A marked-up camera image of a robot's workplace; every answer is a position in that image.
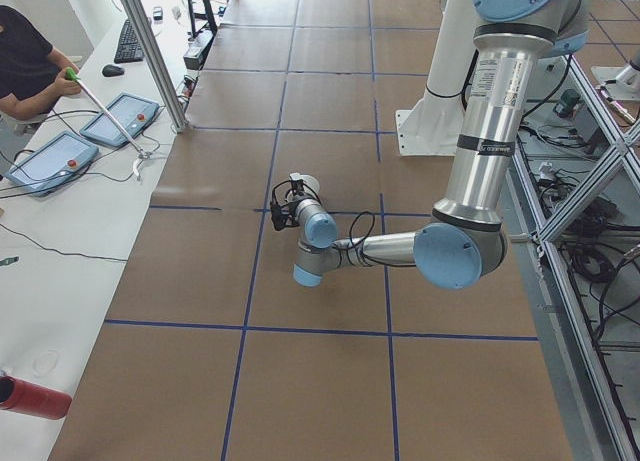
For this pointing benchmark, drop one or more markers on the red bottle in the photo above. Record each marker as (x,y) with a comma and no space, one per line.
(20,396)

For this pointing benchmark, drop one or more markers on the black keyboard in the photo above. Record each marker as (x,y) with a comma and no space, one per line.
(128,48)

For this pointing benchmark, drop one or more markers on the aluminium frame post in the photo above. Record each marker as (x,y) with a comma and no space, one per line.
(135,12)

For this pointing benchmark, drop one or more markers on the blue teach pendant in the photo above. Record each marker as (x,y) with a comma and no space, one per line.
(56,163)
(133,112)

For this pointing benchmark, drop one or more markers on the black computer mouse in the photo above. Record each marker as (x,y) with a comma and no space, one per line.
(112,70)

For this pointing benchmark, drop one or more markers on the near blue teach pendant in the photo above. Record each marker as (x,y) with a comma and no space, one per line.
(56,163)

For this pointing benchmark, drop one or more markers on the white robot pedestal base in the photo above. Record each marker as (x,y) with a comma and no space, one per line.
(432,126)

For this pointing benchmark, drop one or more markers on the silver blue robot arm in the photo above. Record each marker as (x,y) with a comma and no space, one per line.
(471,109)

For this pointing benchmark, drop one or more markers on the person in black shirt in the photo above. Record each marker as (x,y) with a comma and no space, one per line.
(33,71)

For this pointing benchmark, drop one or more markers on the aluminium lattice frame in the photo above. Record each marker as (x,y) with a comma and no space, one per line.
(576,179)

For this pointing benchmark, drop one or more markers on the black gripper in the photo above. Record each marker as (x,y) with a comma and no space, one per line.
(294,197)

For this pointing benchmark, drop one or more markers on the far blue teach pendant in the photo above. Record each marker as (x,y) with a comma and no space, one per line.
(133,112)

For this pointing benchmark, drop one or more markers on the white smiley enamel mug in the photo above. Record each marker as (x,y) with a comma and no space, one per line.
(312,185)

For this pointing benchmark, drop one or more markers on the green handled reacher grabber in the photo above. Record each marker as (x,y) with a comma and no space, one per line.
(71,75)

